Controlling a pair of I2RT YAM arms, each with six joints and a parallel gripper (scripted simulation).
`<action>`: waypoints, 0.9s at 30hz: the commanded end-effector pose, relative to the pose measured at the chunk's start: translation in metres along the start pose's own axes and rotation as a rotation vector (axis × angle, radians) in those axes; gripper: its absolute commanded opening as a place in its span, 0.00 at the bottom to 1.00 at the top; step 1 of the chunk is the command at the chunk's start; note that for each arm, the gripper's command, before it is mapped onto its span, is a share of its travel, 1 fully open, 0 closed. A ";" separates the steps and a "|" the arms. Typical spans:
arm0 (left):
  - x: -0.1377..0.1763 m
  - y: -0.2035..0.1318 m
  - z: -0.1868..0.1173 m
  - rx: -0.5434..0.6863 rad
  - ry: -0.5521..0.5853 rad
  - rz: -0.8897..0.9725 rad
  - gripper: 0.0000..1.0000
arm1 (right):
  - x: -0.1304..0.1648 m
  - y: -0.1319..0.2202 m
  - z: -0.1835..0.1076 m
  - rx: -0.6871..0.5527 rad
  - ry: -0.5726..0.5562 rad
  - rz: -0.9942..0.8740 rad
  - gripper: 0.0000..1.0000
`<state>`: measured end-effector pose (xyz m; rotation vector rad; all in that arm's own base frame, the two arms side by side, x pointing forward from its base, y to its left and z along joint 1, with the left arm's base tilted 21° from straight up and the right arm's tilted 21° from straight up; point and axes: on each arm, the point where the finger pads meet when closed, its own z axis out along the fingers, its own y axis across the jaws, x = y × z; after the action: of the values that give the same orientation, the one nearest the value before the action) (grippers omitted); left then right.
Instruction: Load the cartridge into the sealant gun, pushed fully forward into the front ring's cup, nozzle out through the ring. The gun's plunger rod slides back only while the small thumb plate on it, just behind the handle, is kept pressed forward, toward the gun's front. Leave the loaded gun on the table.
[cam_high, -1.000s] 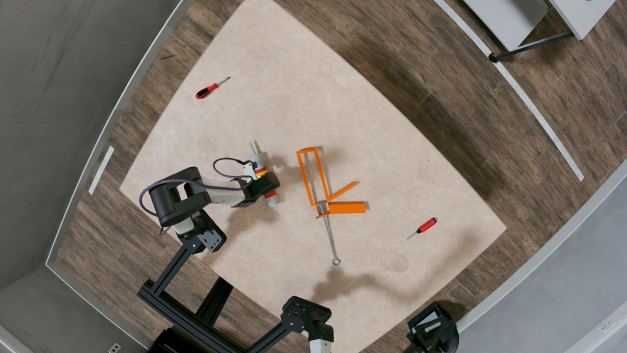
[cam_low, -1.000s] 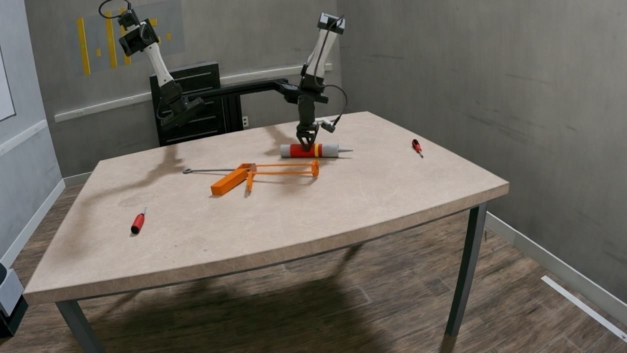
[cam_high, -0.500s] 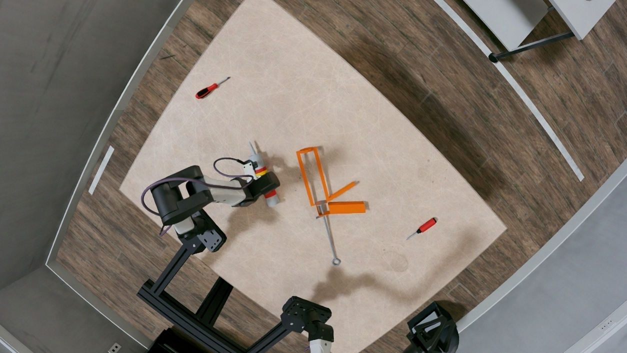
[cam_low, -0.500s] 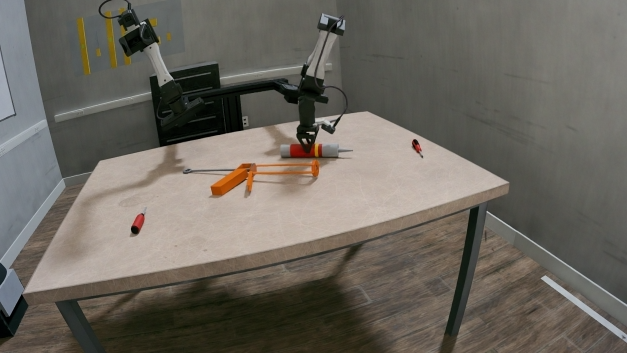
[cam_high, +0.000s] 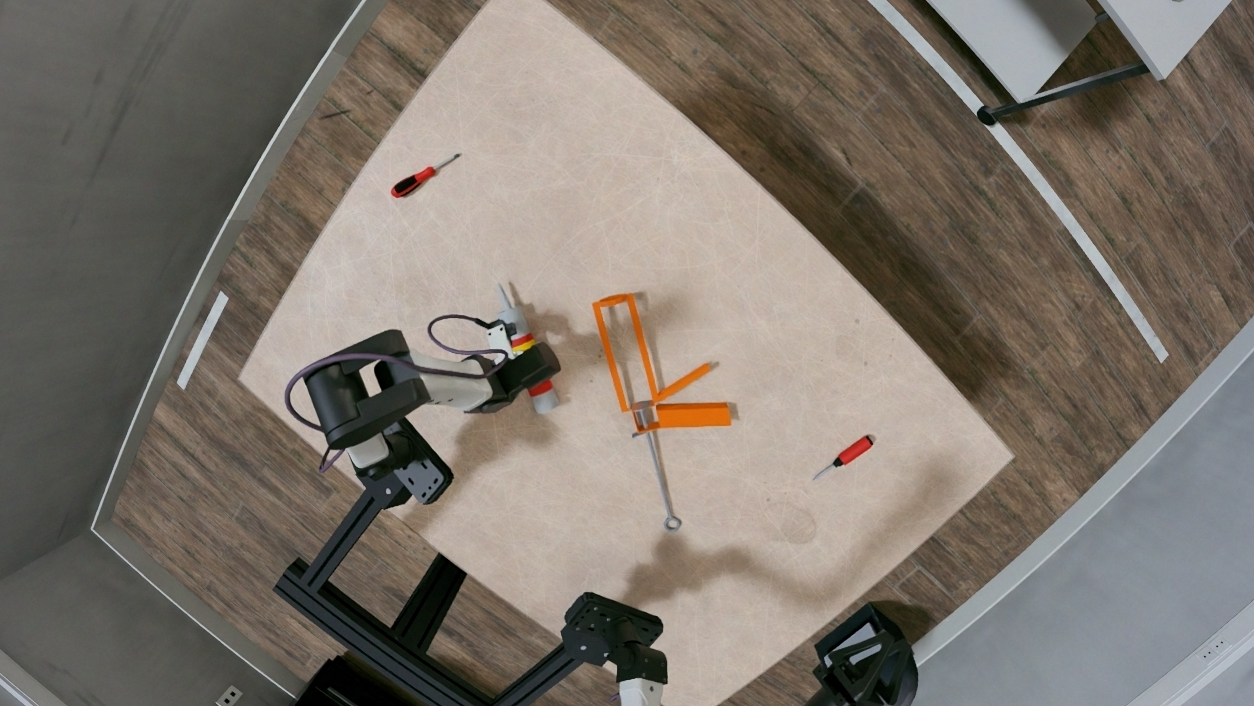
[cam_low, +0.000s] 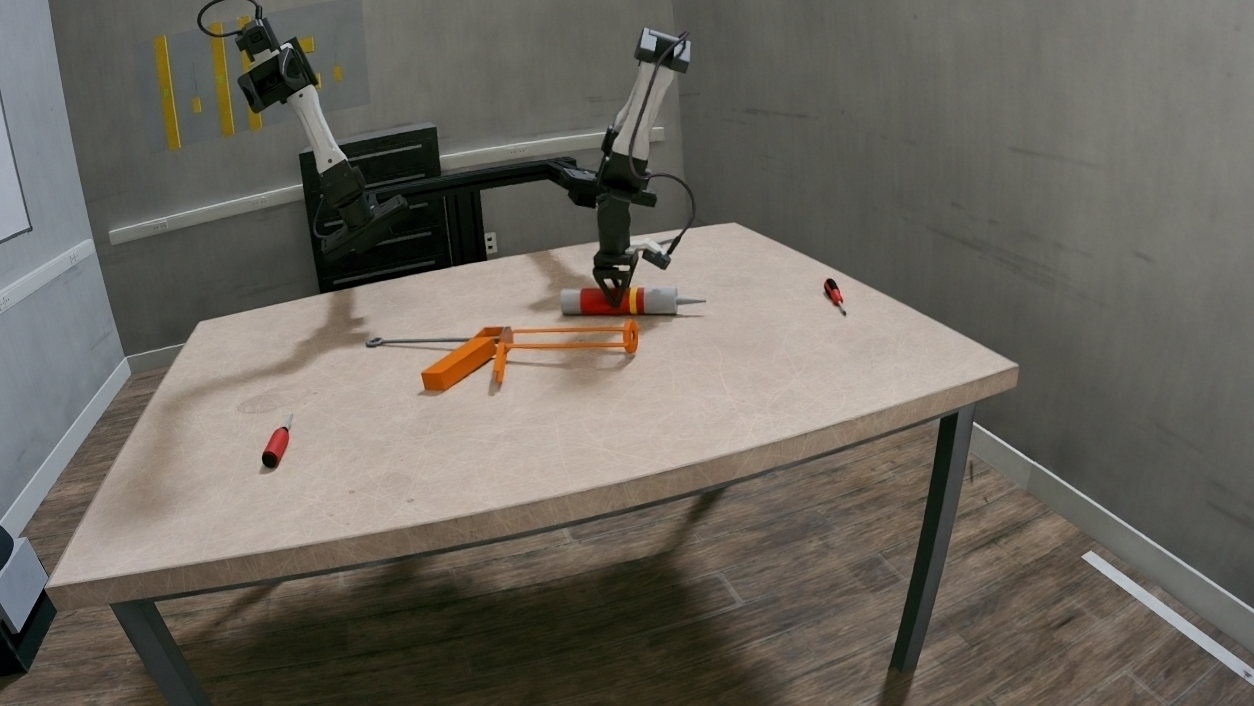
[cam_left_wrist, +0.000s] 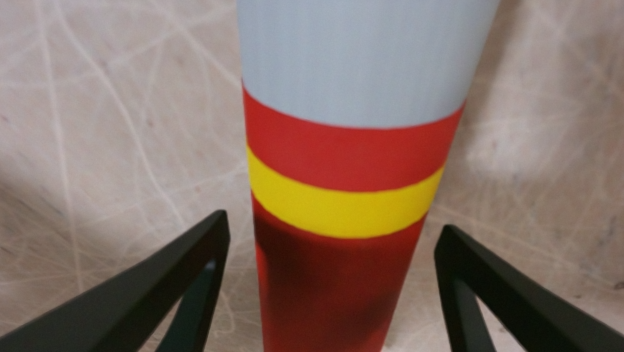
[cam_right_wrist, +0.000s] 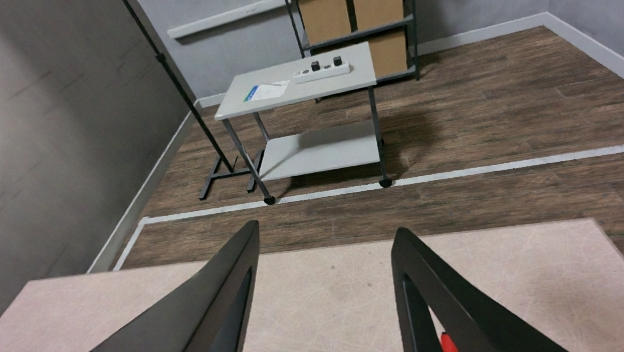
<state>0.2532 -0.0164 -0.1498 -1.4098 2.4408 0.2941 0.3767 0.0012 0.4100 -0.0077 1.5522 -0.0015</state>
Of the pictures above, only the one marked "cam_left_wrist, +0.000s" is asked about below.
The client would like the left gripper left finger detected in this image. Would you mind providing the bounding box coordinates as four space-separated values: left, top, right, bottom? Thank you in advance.
0 209 231 352

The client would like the red and white cylinder with yellow stripe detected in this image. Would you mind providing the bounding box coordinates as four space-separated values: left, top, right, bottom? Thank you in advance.
236 0 500 352

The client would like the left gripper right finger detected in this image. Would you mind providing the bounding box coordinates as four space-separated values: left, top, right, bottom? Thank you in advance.
434 224 624 352

